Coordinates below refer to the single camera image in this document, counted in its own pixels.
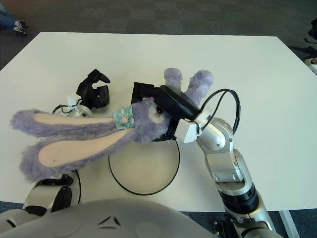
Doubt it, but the white wrist mount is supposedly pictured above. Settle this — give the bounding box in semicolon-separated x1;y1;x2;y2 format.
174;109;212;144
66;95;82;114

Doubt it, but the white left wrist mount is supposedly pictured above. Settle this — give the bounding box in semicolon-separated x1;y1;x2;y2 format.
66;95;82;114

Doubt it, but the black office chair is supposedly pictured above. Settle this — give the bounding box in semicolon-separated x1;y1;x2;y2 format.
289;18;317;54

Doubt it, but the purple plush bunny doll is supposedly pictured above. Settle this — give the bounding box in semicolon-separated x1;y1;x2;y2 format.
10;68;215;183

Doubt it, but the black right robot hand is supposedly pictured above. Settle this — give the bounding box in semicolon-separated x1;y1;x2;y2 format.
130;81;202;143

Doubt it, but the grey robot torso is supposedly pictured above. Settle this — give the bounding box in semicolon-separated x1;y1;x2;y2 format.
0;199;216;238

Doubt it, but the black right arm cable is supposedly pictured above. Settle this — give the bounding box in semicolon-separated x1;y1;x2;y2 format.
195;89;242;132

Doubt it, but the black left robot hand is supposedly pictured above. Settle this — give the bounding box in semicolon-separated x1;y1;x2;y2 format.
76;68;111;110

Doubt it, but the blue jeans leg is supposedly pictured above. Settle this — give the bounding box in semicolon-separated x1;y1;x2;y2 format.
0;6;15;30

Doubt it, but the grey sneaker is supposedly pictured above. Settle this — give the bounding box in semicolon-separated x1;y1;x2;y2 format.
13;20;28;36

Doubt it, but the white right wrist mount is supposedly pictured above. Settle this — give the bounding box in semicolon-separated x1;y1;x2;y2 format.
174;109;212;144

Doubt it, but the white table leg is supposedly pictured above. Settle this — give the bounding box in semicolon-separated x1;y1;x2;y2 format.
278;210;297;238

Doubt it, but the white plate black rim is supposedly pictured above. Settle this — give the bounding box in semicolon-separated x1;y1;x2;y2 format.
108;138;181;196

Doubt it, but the black metal bracket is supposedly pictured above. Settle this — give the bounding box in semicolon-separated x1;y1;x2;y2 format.
213;215;238;238

